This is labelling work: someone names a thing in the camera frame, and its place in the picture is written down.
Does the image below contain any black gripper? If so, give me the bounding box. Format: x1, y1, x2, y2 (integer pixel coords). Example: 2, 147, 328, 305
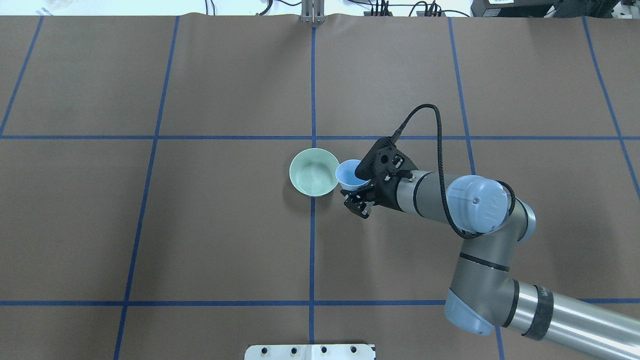
343, 136, 418, 219

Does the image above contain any blue plastic cup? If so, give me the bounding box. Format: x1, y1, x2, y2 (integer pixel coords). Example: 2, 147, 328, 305
334, 159, 370, 191

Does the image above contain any green ceramic bowl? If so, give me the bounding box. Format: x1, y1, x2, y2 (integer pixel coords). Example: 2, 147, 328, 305
288, 147, 339, 198

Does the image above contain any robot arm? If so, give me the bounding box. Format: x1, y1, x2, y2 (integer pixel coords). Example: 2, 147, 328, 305
338, 135, 639, 360

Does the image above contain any black box with label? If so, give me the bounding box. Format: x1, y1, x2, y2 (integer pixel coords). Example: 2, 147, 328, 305
470, 0, 556, 18

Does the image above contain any white pedestal column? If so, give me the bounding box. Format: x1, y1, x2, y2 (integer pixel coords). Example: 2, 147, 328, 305
244, 343, 377, 360

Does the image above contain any aluminium frame post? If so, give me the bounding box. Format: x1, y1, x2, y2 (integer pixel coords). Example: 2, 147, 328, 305
300, 0, 326, 25

